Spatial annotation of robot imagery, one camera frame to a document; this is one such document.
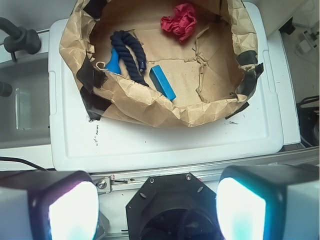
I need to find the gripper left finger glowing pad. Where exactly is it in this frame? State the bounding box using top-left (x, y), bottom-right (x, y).
top-left (0, 170), bottom-right (99, 240)

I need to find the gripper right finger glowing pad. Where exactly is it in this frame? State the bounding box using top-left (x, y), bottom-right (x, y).
top-left (216, 163), bottom-right (320, 240)

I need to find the red paper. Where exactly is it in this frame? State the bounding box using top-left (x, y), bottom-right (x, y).
top-left (160, 3), bottom-right (197, 42)

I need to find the white plastic lid tray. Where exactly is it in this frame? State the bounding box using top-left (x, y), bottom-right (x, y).
top-left (48, 2), bottom-right (284, 173)

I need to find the clear plastic storage bin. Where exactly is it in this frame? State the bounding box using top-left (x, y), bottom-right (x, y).
top-left (0, 53), bottom-right (51, 149)

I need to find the blue rectangular block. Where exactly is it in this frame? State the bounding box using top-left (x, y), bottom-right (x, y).
top-left (149, 65), bottom-right (176, 101)

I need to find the blue plastic bowling pin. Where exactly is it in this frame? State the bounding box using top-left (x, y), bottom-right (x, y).
top-left (104, 48), bottom-right (121, 75)

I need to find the brown paper bag bin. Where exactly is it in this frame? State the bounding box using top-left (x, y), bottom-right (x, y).
top-left (59, 0), bottom-right (263, 128)

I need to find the thin black cable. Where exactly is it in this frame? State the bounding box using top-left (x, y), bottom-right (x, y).
top-left (0, 156), bottom-right (49, 172)

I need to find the metal corner bracket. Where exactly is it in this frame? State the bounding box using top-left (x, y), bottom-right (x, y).
top-left (92, 176), bottom-right (112, 195)

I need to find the aluminium extrusion rail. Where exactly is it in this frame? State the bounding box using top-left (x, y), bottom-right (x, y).
top-left (89, 146), bottom-right (320, 240)

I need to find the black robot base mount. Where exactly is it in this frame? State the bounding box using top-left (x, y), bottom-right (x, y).
top-left (125, 172), bottom-right (224, 240)

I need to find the black camera stand clamp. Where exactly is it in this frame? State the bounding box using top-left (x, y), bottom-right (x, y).
top-left (0, 17), bottom-right (42, 63)

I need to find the dark blue thick rope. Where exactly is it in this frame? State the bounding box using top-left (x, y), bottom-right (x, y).
top-left (109, 30), bottom-right (150, 88)

